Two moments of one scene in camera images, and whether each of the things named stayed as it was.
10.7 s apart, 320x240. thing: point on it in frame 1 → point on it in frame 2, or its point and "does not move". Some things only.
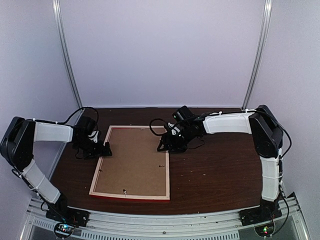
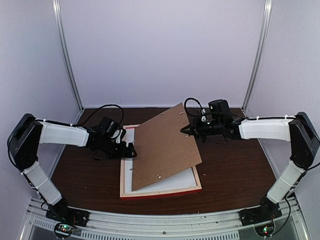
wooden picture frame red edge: x=95 y=194 → x=154 y=194
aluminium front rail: x=105 y=227 does not move
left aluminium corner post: x=67 y=57 does not move
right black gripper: x=172 y=144 → x=194 y=129
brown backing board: x=136 y=166 → x=162 y=149
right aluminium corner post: x=263 y=46 does not move
